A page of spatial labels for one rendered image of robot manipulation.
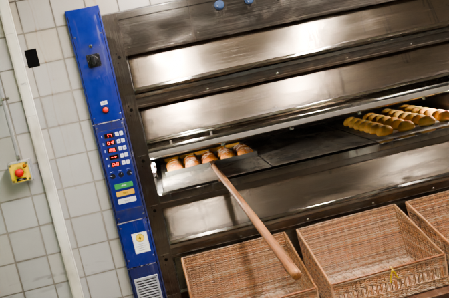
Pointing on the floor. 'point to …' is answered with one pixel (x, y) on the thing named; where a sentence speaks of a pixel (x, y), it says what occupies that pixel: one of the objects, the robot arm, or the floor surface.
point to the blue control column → (104, 75)
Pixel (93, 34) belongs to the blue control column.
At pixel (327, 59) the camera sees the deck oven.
